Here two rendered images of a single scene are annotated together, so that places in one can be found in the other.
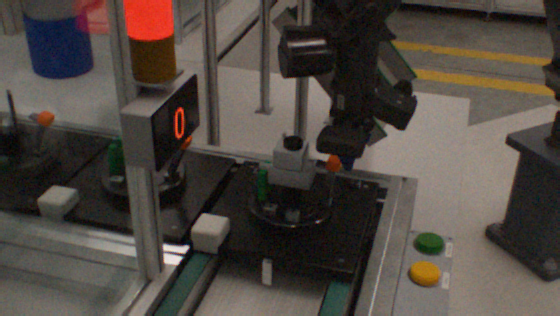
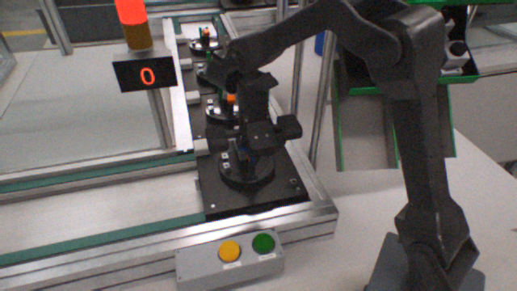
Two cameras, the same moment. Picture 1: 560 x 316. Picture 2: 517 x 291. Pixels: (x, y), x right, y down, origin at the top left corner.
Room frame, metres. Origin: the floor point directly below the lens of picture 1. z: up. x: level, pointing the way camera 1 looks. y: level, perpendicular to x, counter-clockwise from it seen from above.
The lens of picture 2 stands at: (0.57, -0.54, 1.54)
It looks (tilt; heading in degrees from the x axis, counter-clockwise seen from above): 40 degrees down; 60
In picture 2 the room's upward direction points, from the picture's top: straight up
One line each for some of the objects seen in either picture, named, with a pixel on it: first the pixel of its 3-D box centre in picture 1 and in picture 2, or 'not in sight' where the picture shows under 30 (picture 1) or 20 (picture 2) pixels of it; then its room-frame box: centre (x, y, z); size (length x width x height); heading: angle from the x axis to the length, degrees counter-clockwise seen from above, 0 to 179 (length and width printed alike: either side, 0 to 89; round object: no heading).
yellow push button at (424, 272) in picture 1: (424, 275); (229, 251); (0.70, -0.20, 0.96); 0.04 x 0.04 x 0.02
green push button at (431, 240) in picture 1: (429, 245); (263, 243); (0.77, -0.22, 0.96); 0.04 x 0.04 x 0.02
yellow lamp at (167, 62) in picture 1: (152, 54); (137, 32); (0.69, 0.15, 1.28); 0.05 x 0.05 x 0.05
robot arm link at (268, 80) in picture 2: (358, 46); (253, 85); (0.82, -0.10, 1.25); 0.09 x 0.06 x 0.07; 104
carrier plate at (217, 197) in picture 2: (291, 214); (246, 170); (0.84, -0.02, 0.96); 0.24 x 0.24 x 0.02; 74
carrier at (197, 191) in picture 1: (140, 160); (227, 100); (0.91, 0.23, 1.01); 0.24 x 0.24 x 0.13; 74
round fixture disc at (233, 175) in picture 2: (292, 203); (246, 164); (0.84, -0.02, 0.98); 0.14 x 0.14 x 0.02
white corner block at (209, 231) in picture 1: (210, 233); (203, 149); (0.77, 0.10, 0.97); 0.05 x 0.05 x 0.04; 74
